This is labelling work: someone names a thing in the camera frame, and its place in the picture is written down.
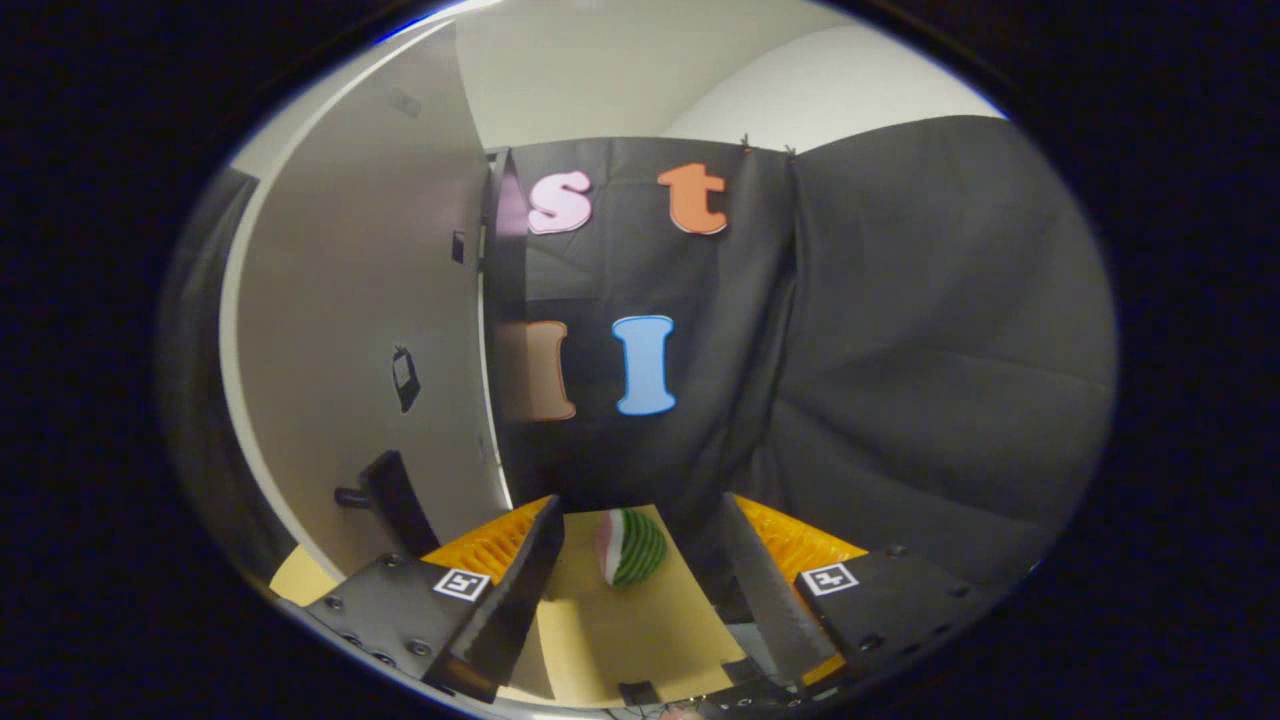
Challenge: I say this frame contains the black backdrop cloth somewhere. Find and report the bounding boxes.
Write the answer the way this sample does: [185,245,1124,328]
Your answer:
[155,115,1119,641]

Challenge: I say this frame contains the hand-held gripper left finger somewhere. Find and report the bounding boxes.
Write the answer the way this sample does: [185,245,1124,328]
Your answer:
[300,494,566,704]

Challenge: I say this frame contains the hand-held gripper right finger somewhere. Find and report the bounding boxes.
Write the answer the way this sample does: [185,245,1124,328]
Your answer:
[720,492,989,693]

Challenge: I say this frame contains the cream shoe cabinet door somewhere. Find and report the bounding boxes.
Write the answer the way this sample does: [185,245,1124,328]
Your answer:
[218,20,516,583]

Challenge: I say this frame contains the green striped watermelon shoe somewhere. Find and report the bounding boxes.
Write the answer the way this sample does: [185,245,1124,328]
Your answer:
[596,507,668,588]

